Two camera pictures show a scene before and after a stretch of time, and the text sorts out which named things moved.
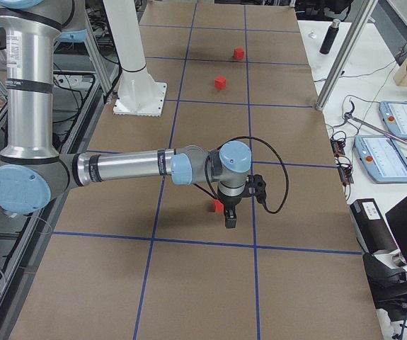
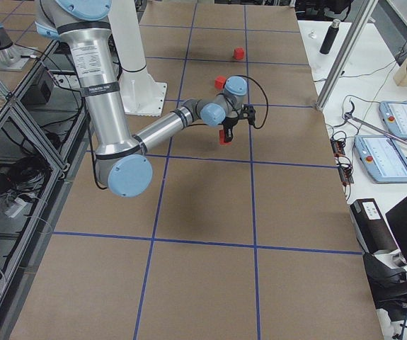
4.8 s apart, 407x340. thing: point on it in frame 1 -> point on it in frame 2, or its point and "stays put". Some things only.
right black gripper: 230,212 -> 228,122
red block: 238,54 stays put
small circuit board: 344,165 stays put
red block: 219,207 -> 221,134
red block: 219,82 stays put
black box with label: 370,227 stays put
